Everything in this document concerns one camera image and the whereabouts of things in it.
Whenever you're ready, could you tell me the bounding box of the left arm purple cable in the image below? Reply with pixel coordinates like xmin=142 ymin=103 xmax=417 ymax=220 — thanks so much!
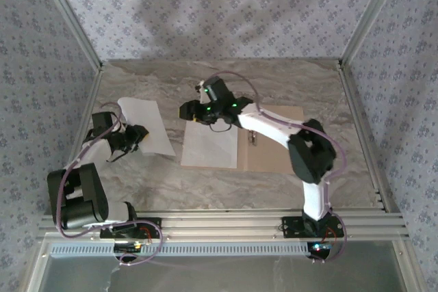
xmin=54 ymin=101 xmax=164 ymax=267

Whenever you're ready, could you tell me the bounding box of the white paper sheet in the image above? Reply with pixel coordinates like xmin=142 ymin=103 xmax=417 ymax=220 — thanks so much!
xmin=117 ymin=97 xmax=177 ymax=158
xmin=180 ymin=119 xmax=240 ymax=170

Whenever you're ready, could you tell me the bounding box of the brown cardboard folder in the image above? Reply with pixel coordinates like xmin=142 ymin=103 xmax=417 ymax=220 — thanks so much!
xmin=180 ymin=105 xmax=305 ymax=174

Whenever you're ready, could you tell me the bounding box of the aluminium table side rail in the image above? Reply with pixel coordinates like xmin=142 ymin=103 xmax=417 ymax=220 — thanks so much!
xmin=46 ymin=66 xmax=105 ymax=216
xmin=337 ymin=64 xmax=403 ymax=216

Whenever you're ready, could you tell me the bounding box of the grey slotted cable duct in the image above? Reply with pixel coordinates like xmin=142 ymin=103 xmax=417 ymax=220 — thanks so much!
xmin=50 ymin=243 xmax=311 ymax=258

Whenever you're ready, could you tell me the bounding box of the grey sheet metal panel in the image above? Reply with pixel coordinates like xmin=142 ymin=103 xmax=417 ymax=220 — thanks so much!
xmin=25 ymin=232 xmax=425 ymax=292

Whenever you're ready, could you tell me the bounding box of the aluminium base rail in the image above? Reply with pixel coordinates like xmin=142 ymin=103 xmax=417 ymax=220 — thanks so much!
xmin=38 ymin=210 xmax=411 ymax=242

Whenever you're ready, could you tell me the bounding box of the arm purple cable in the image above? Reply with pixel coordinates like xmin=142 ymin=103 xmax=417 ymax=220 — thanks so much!
xmin=54 ymin=101 xmax=164 ymax=267
xmin=210 ymin=71 xmax=347 ymax=265

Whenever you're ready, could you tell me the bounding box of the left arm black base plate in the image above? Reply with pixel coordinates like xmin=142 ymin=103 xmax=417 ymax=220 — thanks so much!
xmin=99 ymin=216 xmax=163 ymax=240

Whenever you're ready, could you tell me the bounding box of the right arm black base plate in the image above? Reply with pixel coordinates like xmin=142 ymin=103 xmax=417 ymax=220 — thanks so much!
xmin=281 ymin=215 xmax=345 ymax=239

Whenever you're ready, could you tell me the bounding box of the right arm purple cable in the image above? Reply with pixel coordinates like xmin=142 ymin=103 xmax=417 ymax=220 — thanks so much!
xmin=210 ymin=71 xmax=347 ymax=265

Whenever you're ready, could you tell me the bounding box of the aluminium frame post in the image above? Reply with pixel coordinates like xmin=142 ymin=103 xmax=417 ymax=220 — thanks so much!
xmin=337 ymin=0 xmax=410 ymax=69
xmin=32 ymin=0 xmax=105 ymax=71

